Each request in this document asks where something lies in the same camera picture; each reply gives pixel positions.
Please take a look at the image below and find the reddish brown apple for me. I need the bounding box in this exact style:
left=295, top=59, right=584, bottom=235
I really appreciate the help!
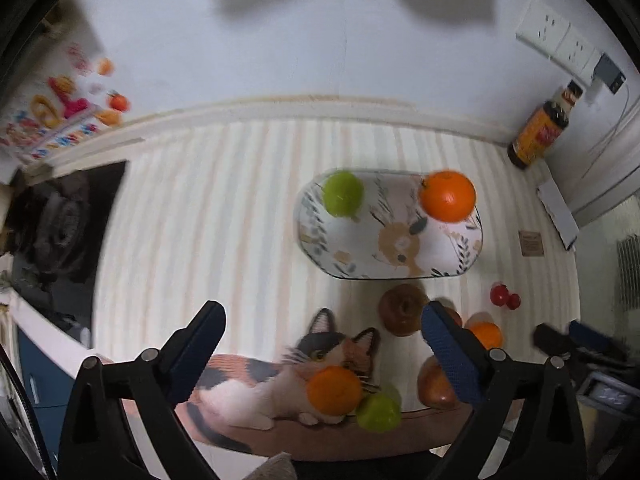
left=417, top=356, right=461, bottom=409

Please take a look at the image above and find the oval leaf-print plate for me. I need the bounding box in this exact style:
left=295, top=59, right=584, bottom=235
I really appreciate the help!
left=294, top=169, right=483, bottom=280

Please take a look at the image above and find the grey vent grille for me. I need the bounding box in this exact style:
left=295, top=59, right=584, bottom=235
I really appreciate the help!
left=616, top=234, right=640, bottom=311

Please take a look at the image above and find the brown card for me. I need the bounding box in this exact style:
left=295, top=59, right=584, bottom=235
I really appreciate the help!
left=518, top=230, right=545, bottom=258

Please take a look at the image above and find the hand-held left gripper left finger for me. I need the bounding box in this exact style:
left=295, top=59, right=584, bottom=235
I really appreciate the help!
left=57, top=300, right=227, bottom=480

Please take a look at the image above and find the red apple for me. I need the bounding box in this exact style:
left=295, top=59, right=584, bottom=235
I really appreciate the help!
left=440, top=302, right=464, bottom=329

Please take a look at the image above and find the dark brown apple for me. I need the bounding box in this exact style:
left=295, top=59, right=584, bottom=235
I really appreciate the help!
left=378, top=284, right=430, bottom=337

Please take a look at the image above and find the colourful fruit wall sticker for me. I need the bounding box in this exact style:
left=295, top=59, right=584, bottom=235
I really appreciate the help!
left=0, top=42, right=131, bottom=166

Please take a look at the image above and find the small mandarin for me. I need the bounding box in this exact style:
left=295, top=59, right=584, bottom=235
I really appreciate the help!
left=467, top=321, right=503, bottom=351
left=306, top=366, right=363, bottom=416

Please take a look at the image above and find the large orange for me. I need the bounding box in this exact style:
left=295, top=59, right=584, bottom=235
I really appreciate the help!
left=418, top=170, right=477, bottom=223

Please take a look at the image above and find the grey plug adapter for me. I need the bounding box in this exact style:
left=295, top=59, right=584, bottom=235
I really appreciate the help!
left=592, top=54, right=627, bottom=95

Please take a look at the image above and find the blue cabinet door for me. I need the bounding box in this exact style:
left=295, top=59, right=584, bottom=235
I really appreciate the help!
left=15, top=327, right=76, bottom=411

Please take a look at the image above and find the white cable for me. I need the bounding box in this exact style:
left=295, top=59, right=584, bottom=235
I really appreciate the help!
left=585, top=80, right=640, bottom=181

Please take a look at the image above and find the black gas stove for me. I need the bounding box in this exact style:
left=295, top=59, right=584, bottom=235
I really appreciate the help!
left=10, top=160, right=128, bottom=311

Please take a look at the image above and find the cat-print mat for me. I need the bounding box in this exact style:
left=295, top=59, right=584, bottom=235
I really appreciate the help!
left=172, top=307, right=476, bottom=462

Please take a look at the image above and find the soy sauce bottle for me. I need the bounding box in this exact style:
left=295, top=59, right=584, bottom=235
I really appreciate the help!
left=507, top=80, right=585, bottom=171

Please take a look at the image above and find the white folded paper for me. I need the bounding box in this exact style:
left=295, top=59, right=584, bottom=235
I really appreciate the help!
left=537, top=180, right=581, bottom=251

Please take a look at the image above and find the green apple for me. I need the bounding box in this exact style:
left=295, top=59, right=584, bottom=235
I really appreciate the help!
left=356, top=387, right=402, bottom=432
left=321, top=170, right=365, bottom=221

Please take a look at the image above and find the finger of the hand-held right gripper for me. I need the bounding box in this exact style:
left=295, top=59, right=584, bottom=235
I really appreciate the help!
left=567, top=320, right=627, bottom=357
left=532, top=322, right=572, bottom=357

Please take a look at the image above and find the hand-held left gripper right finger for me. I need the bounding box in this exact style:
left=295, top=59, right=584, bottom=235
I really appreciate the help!
left=420, top=301, right=587, bottom=480

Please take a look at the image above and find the white wall socket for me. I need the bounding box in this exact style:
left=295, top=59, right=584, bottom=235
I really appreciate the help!
left=516, top=0, right=571, bottom=58
left=556, top=25, right=603, bottom=75

